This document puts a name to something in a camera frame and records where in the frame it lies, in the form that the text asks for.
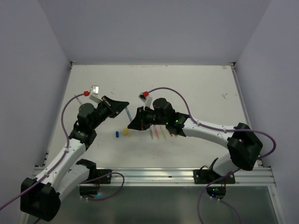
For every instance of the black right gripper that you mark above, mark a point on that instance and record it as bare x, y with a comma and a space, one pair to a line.
137, 123

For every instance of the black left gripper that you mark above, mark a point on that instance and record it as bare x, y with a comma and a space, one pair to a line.
114, 107

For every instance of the opaque yellow marker cap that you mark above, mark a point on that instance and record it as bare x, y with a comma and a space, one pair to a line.
126, 132

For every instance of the light blue pen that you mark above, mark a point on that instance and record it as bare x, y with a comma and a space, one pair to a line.
128, 114

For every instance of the pink highlighter pen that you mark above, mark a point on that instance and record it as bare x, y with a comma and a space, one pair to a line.
156, 131

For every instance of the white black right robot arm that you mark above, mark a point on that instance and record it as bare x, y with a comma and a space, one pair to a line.
242, 144

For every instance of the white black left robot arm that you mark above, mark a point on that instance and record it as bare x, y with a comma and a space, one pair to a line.
42, 195

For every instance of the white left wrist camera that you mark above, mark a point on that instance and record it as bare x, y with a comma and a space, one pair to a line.
93, 94

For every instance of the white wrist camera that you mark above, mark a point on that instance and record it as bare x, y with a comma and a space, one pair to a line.
93, 94
146, 99

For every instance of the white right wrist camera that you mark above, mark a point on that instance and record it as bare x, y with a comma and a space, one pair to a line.
146, 99

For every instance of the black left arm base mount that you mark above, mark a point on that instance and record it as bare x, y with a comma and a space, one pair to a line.
91, 187

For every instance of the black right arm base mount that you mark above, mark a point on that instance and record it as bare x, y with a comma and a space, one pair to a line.
205, 175

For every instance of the aluminium table edge rail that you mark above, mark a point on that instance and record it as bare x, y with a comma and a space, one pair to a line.
183, 177

